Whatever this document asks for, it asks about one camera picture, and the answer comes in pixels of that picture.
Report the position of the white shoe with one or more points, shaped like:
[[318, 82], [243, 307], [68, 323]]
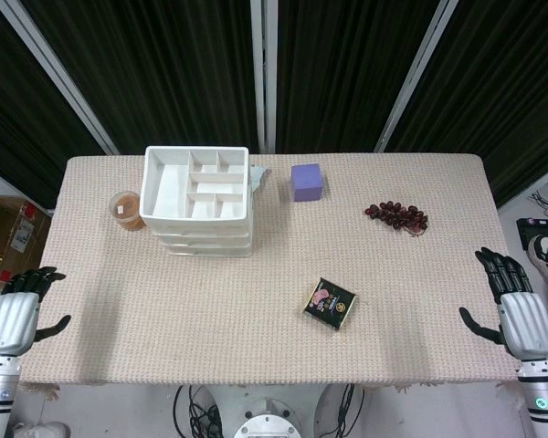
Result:
[[41, 430]]

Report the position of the white metal frame post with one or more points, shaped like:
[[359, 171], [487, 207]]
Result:
[[271, 91], [59, 75], [259, 77], [413, 77]]

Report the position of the black luncheon meat can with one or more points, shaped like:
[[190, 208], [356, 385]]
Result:
[[329, 303]]

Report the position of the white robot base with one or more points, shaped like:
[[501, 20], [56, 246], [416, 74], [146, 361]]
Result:
[[267, 410]]

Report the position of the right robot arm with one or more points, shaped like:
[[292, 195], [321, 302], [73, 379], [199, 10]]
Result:
[[541, 397]]

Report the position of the beige waffle tablecloth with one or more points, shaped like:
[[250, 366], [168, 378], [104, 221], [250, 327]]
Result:
[[256, 319]]

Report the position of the purple foam cube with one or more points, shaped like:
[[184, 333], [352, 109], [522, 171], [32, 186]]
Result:
[[307, 182]]

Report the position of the brown cardboard box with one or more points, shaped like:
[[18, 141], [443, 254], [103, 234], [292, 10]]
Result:
[[9, 232]]

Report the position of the clear plastic drawer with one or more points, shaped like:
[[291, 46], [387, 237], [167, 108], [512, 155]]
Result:
[[210, 253], [201, 232], [205, 242]]

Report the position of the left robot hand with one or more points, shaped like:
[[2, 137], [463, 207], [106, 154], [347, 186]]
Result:
[[11, 315]]

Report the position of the clear jar with orange snacks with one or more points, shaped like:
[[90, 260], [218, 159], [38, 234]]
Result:
[[125, 211]]

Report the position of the black device with coloured lights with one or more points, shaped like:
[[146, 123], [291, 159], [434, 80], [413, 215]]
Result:
[[534, 228]]

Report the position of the bunch of dark red grapes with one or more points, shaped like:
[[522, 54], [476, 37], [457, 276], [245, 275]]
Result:
[[395, 214]]

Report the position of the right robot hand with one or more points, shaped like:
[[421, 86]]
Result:
[[525, 319]]

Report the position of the pale blue packet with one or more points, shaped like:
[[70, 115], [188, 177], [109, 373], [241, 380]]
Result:
[[258, 178]]

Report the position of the black pleated curtain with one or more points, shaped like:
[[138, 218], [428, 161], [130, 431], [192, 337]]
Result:
[[164, 68]]

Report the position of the white plastic drawer cabinet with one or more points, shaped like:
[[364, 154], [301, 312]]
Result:
[[169, 191]]

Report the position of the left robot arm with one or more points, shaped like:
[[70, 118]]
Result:
[[0, 392]]

